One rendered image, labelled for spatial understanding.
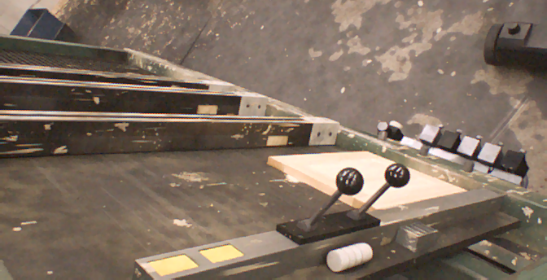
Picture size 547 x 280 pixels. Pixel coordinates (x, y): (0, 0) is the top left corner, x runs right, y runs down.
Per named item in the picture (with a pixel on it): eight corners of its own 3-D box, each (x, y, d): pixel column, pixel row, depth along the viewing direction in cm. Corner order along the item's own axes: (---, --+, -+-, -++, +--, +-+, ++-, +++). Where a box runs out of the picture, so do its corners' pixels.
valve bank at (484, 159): (556, 179, 145) (546, 141, 128) (535, 221, 142) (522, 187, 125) (406, 130, 179) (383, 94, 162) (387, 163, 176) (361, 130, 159)
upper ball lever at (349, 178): (317, 240, 72) (374, 182, 65) (300, 244, 69) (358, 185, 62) (304, 219, 74) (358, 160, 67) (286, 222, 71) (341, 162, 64)
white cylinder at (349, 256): (339, 276, 69) (371, 264, 75) (344, 256, 68) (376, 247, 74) (323, 265, 71) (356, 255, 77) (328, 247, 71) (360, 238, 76)
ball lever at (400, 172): (365, 229, 80) (420, 176, 73) (351, 232, 77) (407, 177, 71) (352, 210, 82) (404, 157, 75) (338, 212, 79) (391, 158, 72)
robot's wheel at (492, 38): (503, 39, 243) (496, 13, 229) (514, 40, 240) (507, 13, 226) (487, 72, 238) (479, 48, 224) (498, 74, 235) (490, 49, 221)
